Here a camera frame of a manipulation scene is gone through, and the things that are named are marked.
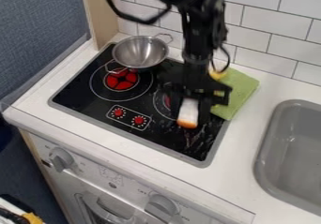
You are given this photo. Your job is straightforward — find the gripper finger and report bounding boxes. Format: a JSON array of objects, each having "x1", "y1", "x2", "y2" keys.
[
  {"x1": 168, "y1": 92, "x2": 186, "y2": 123},
  {"x1": 195, "y1": 97, "x2": 215, "y2": 127}
]

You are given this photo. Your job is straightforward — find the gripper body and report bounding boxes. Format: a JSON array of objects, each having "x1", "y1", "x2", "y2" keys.
[{"x1": 156, "y1": 54, "x2": 234, "y2": 107}]

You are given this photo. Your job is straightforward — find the white and orange toy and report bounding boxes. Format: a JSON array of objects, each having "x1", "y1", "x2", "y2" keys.
[{"x1": 176, "y1": 97, "x2": 201, "y2": 129}]

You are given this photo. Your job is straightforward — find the yellow toy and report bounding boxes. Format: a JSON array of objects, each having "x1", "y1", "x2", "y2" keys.
[{"x1": 206, "y1": 67, "x2": 230, "y2": 82}]

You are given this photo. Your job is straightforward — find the green cloth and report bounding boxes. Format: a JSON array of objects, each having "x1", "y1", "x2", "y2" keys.
[{"x1": 207, "y1": 66, "x2": 261, "y2": 122}]

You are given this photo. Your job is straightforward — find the toy stove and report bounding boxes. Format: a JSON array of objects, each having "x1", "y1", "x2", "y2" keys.
[{"x1": 46, "y1": 41, "x2": 233, "y2": 169}]

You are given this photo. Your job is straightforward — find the silver pot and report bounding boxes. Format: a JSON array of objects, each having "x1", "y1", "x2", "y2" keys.
[{"x1": 102, "y1": 32, "x2": 175, "y2": 75}]

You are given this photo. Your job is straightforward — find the toy sink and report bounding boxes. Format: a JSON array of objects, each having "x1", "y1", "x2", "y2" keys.
[{"x1": 252, "y1": 98, "x2": 321, "y2": 217}]

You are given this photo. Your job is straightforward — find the black cable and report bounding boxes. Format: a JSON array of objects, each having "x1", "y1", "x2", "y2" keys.
[{"x1": 99, "y1": 0, "x2": 174, "y2": 26}]

